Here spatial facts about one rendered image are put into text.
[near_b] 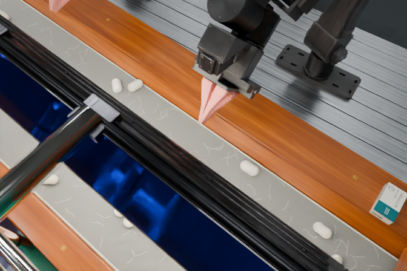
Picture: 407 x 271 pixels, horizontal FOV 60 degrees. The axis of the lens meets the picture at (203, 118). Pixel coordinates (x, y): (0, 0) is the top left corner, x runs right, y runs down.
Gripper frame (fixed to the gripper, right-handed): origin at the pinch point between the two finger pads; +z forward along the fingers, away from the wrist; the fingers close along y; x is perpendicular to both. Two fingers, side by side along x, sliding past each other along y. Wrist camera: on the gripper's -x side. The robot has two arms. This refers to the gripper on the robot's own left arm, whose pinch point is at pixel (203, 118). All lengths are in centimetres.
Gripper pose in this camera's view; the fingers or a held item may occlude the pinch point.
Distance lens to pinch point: 57.9
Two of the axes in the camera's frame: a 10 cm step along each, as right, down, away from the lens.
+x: 4.0, -0.5, 9.1
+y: 7.8, 5.4, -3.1
